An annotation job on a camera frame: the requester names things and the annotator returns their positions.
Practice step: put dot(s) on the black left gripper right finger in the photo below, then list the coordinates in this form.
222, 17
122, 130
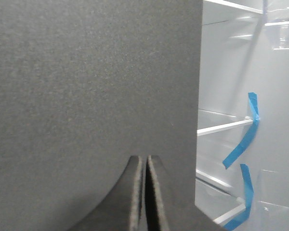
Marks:
155, 212

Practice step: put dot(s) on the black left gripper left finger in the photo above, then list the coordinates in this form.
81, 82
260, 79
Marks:
120, 210

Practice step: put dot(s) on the dark grey fridge door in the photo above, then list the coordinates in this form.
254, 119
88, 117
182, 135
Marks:
85, 85

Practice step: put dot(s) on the middle white fridge shelf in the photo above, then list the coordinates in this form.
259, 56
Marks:
223, 127

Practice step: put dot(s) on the white fridge shelf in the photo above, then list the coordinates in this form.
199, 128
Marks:
223, 127
226, 217
234, 5

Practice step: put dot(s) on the lower white fridge shelf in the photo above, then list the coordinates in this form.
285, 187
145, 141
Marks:
226, 217

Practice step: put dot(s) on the white fridge interior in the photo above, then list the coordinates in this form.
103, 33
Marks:
244, 52

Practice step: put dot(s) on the top white fridge shelf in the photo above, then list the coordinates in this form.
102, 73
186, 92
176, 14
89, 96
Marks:
234, 5

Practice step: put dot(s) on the upper blue tape strip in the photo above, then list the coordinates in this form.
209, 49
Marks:
249, 135

